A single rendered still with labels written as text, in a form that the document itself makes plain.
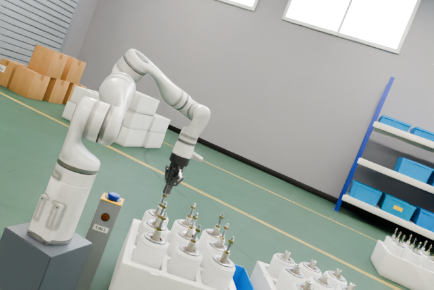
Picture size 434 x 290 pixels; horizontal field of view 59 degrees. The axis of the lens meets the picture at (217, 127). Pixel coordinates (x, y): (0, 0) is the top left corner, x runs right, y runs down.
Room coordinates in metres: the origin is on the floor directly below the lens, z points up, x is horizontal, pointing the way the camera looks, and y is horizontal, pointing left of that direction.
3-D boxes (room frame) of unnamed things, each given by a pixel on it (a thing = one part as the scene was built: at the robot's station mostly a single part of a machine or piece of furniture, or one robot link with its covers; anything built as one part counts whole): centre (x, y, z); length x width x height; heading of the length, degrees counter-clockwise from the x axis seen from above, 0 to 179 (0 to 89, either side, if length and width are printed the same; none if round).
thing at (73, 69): (4.94, 2.07, 0.45); 0.30 x 0.24 x 0.30; 69
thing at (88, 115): (0.86, 0.26, 0.54); 0.09 x 0.09 x 0.17; 12
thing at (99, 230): (1.22, 0.23, 0.16); 0.07 x 0.07 x 0.31; 9
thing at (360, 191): (5.32, -2.24, 0.36); 0.50 x 0.38 x 0.21; 162
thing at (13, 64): (4.60, 2.51, 0.15); 0.30 x 0.24 x 0.30; 160
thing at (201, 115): (1.43, 0.08, 0.62); 0.09 x 0.07 x 0.15; 38
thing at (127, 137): (3.99, 0.92, 0.09); 0.39 x 0.39 x 0.18; 74
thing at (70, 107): (4.12, 1.32, 0.09); 0.39 x 0.39 x 0.18; 72
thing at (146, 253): (1.20, 0.05, 0.16); 0.10 x 0.10 x 0.18
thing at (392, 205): (5.16, -2.64, 0.36); 0.50 x 0.38 x 0.21; 162
